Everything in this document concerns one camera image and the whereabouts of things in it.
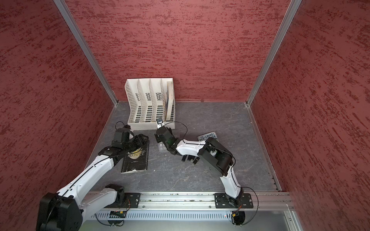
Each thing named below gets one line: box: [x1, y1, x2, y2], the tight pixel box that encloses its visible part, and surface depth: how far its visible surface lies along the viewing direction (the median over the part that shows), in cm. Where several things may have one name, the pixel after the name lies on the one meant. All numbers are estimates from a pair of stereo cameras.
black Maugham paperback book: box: [120, 133, 150, 174], surface depth 86 cm
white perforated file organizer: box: [124, 77, 176, 131], surface depth 106 cm
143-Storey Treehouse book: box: [197, 131, 220, 142], surface depth 99 cm
